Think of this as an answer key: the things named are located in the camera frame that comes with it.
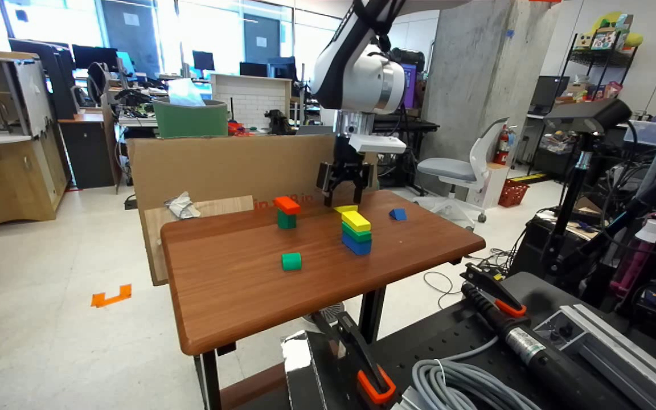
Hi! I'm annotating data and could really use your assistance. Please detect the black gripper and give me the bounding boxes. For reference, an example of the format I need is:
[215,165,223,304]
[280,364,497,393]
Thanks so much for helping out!
[316,136,372,208]

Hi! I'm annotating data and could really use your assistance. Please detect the small yellow block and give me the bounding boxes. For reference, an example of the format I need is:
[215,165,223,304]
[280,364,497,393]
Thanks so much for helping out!
[336,204,357,214]

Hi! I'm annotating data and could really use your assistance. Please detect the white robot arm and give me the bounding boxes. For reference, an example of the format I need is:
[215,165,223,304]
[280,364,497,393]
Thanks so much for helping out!
[313,0,468,204]

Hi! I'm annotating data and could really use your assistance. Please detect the long yellow block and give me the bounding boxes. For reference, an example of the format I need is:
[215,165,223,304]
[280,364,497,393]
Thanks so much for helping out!
[341,209,372,232]

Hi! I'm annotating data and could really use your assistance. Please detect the green block in stack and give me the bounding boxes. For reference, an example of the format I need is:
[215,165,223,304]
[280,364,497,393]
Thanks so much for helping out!
[341,224,372,242]

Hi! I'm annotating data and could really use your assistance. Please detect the blue block in stack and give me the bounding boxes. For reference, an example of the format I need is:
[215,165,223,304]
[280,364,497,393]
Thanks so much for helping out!
[341,234,372,254]

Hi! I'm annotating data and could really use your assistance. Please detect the green block under orange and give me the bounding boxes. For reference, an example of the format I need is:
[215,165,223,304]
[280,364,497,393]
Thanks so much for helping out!
[276,212,296,230]

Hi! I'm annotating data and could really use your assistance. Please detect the green cylinder block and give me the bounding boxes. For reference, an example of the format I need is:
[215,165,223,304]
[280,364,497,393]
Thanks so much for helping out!
[280,252,304,270]

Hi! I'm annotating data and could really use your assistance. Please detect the small blue cube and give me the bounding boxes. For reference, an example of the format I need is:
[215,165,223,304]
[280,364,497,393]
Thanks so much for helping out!
[389,208,407,220]

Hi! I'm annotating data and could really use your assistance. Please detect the grey office chair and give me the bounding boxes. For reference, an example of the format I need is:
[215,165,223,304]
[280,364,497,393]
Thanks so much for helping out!
[418,118,508,224]

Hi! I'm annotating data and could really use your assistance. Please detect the cardboard panel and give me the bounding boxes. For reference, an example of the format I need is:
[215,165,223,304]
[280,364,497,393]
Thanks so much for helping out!
[127,135,336,284]

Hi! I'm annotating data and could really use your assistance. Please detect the green storage box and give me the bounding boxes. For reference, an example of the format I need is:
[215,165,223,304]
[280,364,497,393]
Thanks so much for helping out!
[154,102,227,136]

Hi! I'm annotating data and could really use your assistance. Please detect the orange black clamp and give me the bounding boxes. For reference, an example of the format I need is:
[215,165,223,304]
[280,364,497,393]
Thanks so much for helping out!
[462,283,528,334]
[316,311,399,410]

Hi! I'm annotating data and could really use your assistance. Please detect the black perforated bench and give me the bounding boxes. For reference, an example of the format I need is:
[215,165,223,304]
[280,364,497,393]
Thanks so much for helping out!
[221,268,656,410]

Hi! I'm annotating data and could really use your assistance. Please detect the orange floor marker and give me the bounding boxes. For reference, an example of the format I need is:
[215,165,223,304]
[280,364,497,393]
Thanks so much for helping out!
[92,284,133,307]

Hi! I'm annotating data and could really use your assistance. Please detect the wooden cabinet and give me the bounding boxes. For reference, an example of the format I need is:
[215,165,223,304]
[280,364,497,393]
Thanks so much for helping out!
[0,53,67,224]

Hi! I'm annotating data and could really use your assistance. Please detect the grey coiled cable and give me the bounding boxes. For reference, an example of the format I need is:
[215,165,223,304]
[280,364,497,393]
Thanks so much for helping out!
[392,336,543,410]

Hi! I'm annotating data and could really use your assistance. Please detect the black camera stand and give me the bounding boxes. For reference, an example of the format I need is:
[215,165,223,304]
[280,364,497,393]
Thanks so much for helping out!
[527,122,610,275]

